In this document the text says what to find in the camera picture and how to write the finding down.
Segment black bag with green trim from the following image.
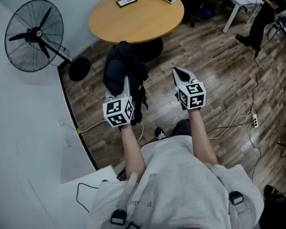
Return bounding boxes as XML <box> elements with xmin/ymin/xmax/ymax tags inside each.
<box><xmin>263</xmin><ymin>185</ymin><xmax>286</xmax><ymax>229</ymax></box>

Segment person's left forearm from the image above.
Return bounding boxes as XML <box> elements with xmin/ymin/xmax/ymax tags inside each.
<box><xmin>120</xmin><ymin>123</ymin><xmax>146</xmax><ymax>183</ymax></box>

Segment white cabinet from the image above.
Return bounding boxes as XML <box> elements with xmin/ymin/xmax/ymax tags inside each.
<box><xmin>57</xmin><ymin>166</ymin><xmax>120</xmax><ymax>229</ymax></box>

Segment black office chair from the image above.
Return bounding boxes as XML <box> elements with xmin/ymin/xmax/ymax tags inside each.
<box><xmin>169</xmin><ymin>0</ymin><xmax>214</xmax><ymax>28</ymax></box>

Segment person's black trousers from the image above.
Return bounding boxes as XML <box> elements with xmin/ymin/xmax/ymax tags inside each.
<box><xmin>171</xmin><ymin>119</ymin><xmax>191</xmax><ymax>137</ymax></box>

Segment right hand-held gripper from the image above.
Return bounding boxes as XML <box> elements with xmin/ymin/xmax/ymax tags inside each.
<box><xmin>172</xmin><ymin>67</ymin><xmax>207</xmax><ymax>111</ymax></box>

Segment thin black cable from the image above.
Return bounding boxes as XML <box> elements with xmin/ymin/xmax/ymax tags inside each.
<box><xmin>76</xmin><ymin>182</ymin><xmax>100</xmax><ymax>213</ymax></box>

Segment person's grey shirt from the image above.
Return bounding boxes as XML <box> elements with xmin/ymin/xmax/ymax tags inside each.
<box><xmin>85</xmin><ymin>135</ymin><xmax>265</xmax><ymax>229</ymax></box>

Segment white power strip cable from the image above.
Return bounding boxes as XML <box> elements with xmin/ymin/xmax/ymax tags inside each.
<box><xmin>208</xmin><ymin>101</ymin><xmax>255</xmax><ymax>139</ymax></box>

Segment black standing fan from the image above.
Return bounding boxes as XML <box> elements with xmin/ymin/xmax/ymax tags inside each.
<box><xmin>4</xmin><ymin>0</ymin><xmax>91</xmax><ymax>82</ymax></box>

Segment round wooden table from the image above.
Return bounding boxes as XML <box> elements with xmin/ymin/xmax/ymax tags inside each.
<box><xmin>88</xmin><ymin>0</ymin><xmax>185</xmax><ymax>63</ymax></box>

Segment person's left shoe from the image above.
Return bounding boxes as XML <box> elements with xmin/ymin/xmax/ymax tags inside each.
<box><xmin>154</xmin><ymin>127</ymin><xmax>167</xmax><ymax>142</ymax></box>

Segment black backpack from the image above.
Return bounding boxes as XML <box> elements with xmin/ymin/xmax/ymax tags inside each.
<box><xmin>102</xmin><ymin>41</ymin><xmax>150</xmax><ymax>126</ymax></box>

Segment thin white cable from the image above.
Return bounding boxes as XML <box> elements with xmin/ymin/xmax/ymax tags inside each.
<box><xmin>77</xmin><ymin>119</ymin><xmax>145</xmax><ymax>144</ymax></box>

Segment person's right forearm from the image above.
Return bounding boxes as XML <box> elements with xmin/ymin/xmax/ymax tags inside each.
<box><xmin>187</xmin><ymin>108</ymin><xmax>219</xmax><ymax>166</ymax></box>

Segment black framed picture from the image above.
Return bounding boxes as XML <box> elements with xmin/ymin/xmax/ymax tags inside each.
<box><xmin>116</xmin><ymin>0</ymin><xmax>138</xmax><ymax>9</ymax></box>

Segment black power cable with adapter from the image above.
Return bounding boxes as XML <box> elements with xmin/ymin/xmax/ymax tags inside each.
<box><xmin>249</xmin><ymin>39</ymin><xmax>274</xmax><ymax>182</ymax></box>

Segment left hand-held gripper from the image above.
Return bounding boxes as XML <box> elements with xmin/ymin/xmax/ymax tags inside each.
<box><xmin>102</xmin><ymin>75</ymin><xmax>135</xmax><ymax>128</ymax></box>

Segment grey harness strap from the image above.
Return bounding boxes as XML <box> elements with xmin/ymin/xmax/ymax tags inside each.
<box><xmin>206</xmin><ymin>163</ymin><xmax>253</xmax><ymax>229</ymax></box>
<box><xmin>109</xmin><ymin>172</ymin><xmax>139</xmax><ymax>229</ymax></box>

